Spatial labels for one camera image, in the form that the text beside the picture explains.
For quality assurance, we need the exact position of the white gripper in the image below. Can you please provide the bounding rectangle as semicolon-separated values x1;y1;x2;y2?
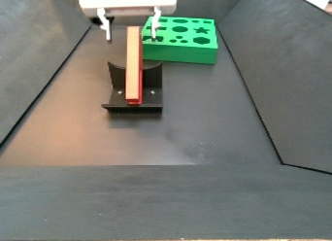
79;0;176;42

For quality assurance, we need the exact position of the red double-square block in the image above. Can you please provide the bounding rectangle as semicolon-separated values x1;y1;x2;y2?
125;26;143;105

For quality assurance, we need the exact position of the green foam shape board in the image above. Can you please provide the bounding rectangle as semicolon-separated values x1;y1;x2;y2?
141;17;217;64

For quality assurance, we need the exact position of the black curved holder stand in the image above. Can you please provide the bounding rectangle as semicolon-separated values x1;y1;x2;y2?
103;62;164;113

